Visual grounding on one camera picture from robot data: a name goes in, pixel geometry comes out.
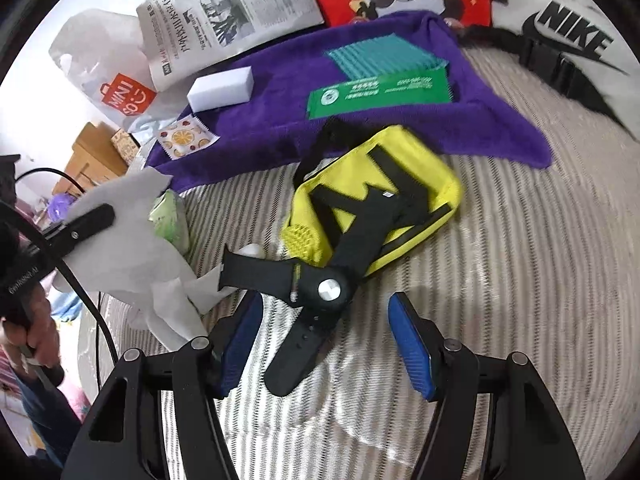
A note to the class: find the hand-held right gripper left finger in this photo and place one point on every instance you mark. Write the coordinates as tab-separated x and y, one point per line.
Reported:
240	345

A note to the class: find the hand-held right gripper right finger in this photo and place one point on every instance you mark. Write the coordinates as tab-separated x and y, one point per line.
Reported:
410	345

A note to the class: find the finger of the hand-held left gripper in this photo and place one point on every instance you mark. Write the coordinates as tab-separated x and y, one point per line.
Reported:
85	223

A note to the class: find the white tissue sheet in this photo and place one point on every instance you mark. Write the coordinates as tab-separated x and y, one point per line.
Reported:
125	260

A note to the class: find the light green wipes packet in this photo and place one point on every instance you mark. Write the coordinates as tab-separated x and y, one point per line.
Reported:
170	220

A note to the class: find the fruit print small packet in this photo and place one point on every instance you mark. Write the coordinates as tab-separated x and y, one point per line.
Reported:
185	137

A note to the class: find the white sponge block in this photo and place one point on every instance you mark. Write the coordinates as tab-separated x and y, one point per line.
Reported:
220	92

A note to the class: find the purple towel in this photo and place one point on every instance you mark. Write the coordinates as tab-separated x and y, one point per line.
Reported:
280	115

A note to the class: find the dark green tissue packet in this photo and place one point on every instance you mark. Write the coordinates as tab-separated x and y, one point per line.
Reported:
380	92

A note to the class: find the teal striped cleaning cloth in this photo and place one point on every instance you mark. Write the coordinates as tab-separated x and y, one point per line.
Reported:
385	57

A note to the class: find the person's left hand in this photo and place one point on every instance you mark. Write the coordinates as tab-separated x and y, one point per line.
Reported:
35	332

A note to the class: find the wooden bedside table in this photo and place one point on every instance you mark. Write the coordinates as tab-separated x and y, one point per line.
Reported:
95	155

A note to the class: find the patterned book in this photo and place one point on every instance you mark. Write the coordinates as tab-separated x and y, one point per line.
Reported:
124	145

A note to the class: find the white plastic shopping bag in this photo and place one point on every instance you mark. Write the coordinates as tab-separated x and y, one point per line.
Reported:
100	65

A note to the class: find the folded newspaper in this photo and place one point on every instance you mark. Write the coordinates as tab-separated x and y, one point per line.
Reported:
225	5

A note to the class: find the grey waist bag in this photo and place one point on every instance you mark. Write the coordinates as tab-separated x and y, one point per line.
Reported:
565	30

